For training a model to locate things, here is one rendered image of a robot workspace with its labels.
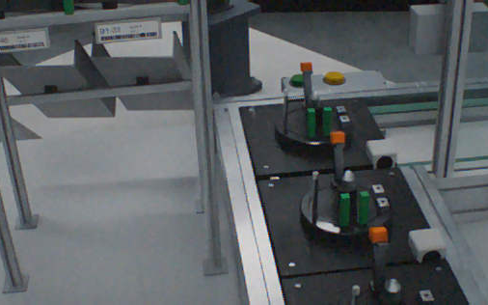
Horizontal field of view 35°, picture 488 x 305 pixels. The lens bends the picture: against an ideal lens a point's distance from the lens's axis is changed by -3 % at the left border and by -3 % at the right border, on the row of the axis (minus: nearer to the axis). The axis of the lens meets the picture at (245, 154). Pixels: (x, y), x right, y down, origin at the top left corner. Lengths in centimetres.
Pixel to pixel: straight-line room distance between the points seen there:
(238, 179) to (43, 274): 36
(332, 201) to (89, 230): 44
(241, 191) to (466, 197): 38
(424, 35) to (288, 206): 33
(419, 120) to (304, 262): 54
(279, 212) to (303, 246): 9
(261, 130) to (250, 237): 30
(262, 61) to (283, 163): 65
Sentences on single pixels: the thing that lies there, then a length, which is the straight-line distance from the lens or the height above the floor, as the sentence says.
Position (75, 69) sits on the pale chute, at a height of 118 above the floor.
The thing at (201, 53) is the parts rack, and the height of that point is 124.
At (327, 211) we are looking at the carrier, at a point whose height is 99.
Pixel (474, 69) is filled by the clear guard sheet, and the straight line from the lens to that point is 127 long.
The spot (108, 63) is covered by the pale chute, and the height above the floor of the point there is 117.
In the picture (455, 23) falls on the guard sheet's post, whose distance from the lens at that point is 120.
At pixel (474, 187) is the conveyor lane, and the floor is 93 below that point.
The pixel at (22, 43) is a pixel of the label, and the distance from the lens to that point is 108.
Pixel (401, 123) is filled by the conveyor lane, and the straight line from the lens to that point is 156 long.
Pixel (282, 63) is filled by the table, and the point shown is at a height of 86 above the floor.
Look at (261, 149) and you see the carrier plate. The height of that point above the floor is 97.
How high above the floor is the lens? 168
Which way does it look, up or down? 32 degrees down
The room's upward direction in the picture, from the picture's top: 2 degrees counter-clockwise
